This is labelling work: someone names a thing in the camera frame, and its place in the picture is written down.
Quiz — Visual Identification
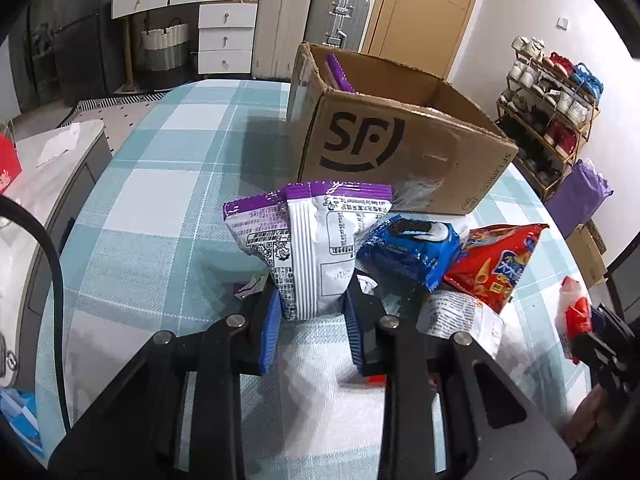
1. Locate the wooden door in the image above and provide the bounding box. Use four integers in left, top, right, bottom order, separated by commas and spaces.
362, 0, 476, 78

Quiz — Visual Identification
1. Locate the red paper bag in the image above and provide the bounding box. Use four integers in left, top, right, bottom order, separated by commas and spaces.
0, 134, 22, 194

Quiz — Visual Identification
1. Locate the blue oreo pack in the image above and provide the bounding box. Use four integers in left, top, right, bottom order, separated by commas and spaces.
357, 214, 461, 292

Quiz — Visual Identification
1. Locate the cardboard SF box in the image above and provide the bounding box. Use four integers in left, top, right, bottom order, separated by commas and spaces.
286, 42, 518, 216

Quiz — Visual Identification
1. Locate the woven laundry basket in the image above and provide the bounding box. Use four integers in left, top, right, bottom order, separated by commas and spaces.
141, 18, 190, 90

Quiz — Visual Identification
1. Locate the purple white snack bag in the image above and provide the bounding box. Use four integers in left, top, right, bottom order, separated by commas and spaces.
222, 181, 393, 321

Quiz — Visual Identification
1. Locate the red orange chips bag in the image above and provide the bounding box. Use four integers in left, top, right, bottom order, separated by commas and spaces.
444, 223, 549, 313

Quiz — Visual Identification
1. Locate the red white snack bag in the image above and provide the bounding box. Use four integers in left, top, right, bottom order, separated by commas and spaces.
555, 276, 592, 365

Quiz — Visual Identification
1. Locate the small cardboard box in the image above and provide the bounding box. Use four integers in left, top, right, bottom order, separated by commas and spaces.
566, 226, 608, 288

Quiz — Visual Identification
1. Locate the white drawer desk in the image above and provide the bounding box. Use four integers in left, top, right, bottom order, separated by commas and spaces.
112, 0, 258, 76

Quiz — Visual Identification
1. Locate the black cable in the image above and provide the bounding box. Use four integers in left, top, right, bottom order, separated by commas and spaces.
0, 194, 72, 434

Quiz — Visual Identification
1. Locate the blue patterned bag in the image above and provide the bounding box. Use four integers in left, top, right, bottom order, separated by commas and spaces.
1, 388, 44, 460

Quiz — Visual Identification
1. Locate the purple plastic bag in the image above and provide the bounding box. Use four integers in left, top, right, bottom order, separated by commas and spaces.
546, 158, 614, 238

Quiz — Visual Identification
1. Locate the dark grey refrigerator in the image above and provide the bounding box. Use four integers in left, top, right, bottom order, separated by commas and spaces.
24, 0, 122, 106

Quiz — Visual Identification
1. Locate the beige suitcase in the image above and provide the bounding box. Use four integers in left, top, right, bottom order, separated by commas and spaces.
252, 0, 311, 80

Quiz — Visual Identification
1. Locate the grey side table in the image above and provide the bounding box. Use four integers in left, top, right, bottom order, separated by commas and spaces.
1, 120, 112, 391

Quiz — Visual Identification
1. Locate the right hand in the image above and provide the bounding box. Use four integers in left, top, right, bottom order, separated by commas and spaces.
563, 385, 616, 448

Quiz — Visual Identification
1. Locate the teal plaid tablecloth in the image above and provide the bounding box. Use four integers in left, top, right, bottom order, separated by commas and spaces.
61, 79, 591, 479

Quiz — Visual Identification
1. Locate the silver suitcase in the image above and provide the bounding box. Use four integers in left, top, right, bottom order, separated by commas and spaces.
304, 0, 370, 51

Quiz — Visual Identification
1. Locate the wooden shoe rack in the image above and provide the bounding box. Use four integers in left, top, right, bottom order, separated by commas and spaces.
496, 36, 603, 202

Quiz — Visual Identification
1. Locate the patterned floor rug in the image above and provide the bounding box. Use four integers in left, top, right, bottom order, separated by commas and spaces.
58, 91, 167, 155

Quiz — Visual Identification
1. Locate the white label snack bag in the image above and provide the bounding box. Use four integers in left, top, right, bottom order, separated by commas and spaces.
416, 289, 504, 358

